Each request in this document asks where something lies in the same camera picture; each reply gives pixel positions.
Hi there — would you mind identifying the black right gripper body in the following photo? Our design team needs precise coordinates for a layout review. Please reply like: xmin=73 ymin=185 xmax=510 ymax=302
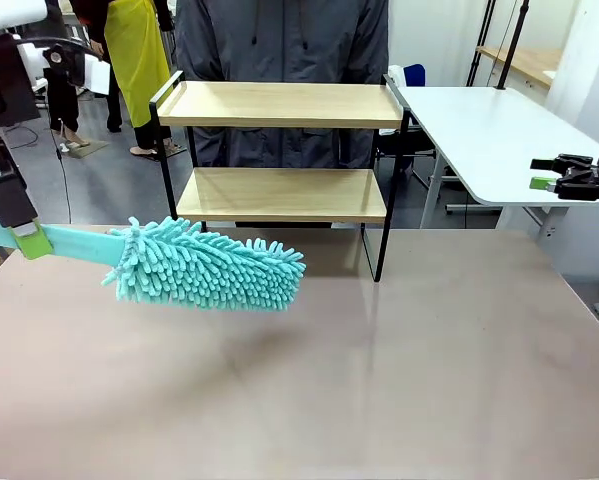
xmin=553 ymin=147 xmax=599 ymax=202

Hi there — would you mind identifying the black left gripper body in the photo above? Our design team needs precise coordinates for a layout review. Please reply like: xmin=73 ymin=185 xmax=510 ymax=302
xmin=0 ymin=32 xmax=43 ymax=129

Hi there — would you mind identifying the teal microfiber duster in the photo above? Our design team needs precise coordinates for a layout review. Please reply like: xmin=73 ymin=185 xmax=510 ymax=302
xmin=0 ymin=215 xmax=308 ymax=314

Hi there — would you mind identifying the two-tier wooden black-framed shelf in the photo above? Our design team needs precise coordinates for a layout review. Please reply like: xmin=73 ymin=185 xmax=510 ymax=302
xmin=148 ymin=69 xmax=411 ymax=284

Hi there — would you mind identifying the large white side table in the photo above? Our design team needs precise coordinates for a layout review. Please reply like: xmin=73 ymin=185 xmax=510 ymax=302
xmin=393 ymin=85 xmax=599 ymax=236

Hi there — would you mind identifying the person in dark clothes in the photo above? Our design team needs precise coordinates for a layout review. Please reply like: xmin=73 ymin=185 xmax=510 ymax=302
xmin=42 ymin=0 xmax=93 ymax=151

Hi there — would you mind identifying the grey floor mat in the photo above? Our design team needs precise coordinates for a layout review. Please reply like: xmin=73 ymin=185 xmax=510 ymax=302
xmin=61 ymin=138 xmax=109 ymax=160

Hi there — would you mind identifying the wooden workbench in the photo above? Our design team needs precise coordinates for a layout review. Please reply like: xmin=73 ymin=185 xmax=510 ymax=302
xmin=476 ymin=44 xmax=565 ymax=90

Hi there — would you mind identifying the thick black stand pole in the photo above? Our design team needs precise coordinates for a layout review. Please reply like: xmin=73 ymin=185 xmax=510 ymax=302
xmin=496 ymin=0 xmax=530 ymax=91

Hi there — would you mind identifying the thin black tripod pole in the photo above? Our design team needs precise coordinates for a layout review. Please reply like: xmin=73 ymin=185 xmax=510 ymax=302
xmin=467 ymin=0 xmax=498 ymax=87

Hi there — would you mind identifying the person in yellow apron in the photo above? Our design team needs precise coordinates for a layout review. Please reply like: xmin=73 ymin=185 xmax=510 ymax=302
xmin=68 ymin=0 xmax=176 ymax=162

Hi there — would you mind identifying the blue chair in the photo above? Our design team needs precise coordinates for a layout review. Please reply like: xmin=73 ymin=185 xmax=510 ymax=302
xmin=392 ymin=63 xmax=427 ymax=90

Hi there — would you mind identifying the person in grey jacket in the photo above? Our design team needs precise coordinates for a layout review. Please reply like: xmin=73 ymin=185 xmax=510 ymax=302
xmin=173 ymin=0 xmax=391 ymax=171

